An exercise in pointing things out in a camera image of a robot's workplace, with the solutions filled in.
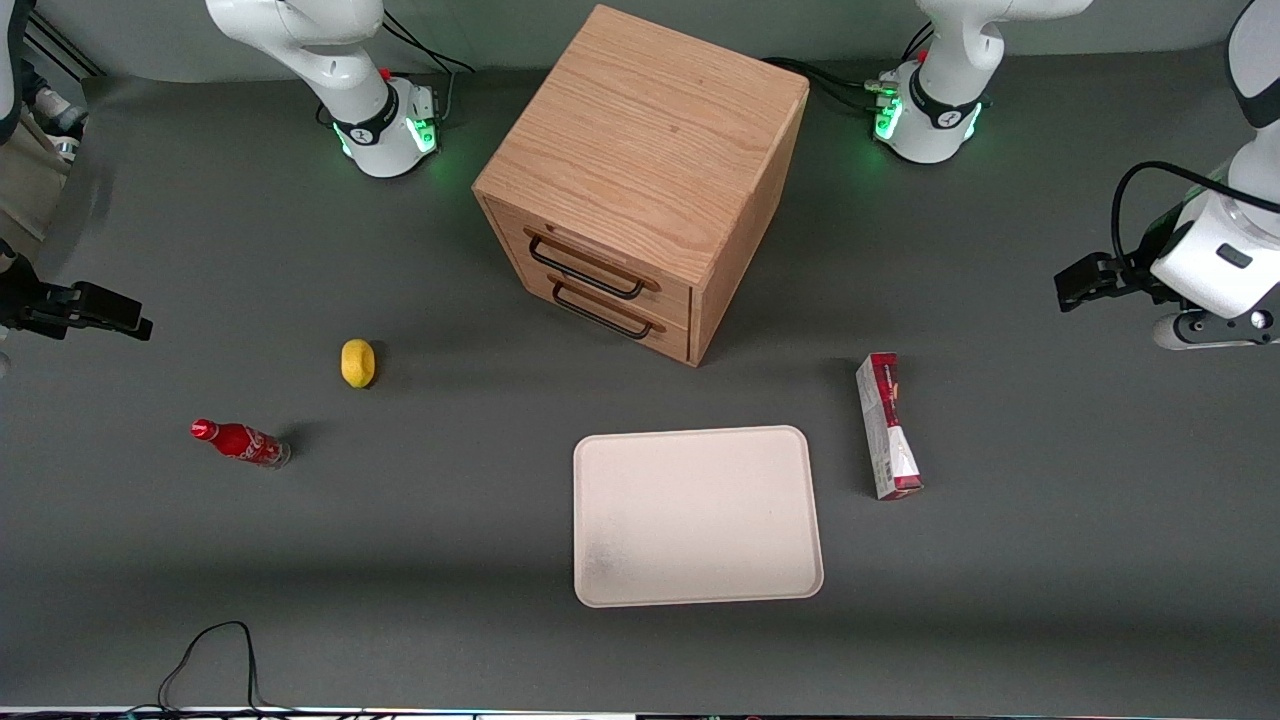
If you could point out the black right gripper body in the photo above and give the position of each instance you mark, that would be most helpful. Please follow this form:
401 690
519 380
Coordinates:
22 303

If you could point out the red tartan cookie box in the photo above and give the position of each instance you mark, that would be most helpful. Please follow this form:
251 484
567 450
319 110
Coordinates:
888 430

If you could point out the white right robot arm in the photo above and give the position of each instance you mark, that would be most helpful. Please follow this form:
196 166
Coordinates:
350 90

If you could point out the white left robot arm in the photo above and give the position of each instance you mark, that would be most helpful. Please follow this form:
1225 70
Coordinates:
940 110

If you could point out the beige plastic tray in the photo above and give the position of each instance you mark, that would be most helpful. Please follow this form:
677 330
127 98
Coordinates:
697 517

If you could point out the red cola bottle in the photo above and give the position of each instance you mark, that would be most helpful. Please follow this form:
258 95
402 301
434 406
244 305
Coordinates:
240 441

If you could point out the yellow lemon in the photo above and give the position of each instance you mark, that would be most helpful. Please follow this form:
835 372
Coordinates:
358 363

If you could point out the wooden drawer front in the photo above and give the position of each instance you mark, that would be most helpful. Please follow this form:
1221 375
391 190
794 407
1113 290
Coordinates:
600 250
660 335

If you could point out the wooden drawer cabinet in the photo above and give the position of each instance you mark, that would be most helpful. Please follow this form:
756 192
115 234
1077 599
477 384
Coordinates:
640 130

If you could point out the black metal frame bar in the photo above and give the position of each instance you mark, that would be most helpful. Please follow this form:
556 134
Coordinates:
62 48

